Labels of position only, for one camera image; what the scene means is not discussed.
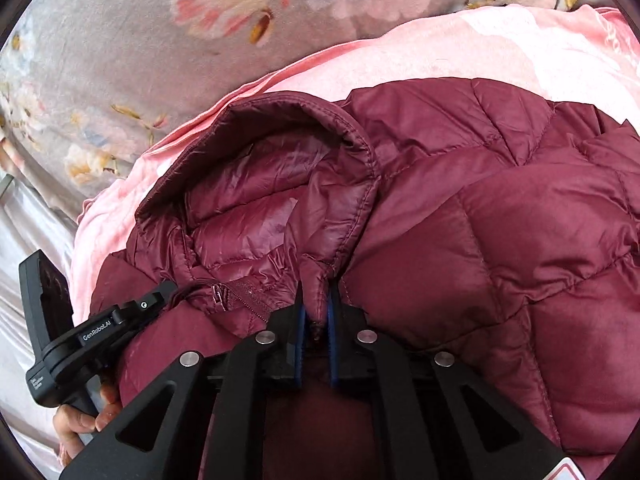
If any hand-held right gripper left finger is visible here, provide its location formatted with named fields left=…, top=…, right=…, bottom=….
left=59, top=280, right=307, bottom=480

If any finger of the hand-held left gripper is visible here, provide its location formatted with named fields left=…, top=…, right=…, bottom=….
left=131, top=280, right=179, bottom=328

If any pink fleece blanket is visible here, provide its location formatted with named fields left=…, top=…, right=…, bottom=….
left=56, top=4, right=640, bottom=480

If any person's left hand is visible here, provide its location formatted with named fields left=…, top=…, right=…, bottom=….
left=54, top=385, right=123, bottom=461

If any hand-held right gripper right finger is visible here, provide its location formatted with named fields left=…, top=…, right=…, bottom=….
left=326, top=287, right=568, bottom=480

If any maroon puffer jacket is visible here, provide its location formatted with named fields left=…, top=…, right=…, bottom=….
left=89, top=77, right=640, bottom=480

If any white satin sheet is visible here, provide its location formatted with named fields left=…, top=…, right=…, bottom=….
left=0, top=172, right=93, bottom=461

